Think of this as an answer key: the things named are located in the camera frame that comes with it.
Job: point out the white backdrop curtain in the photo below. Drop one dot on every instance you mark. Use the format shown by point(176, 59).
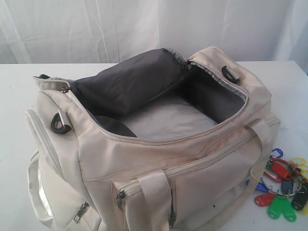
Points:
point(110, 31)

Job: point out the colourful plastic key tags bunch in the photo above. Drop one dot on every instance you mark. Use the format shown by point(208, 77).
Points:
point(283, 187)

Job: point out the cream fabric duffel bag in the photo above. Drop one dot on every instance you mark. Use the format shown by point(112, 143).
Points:
point(154, 143)

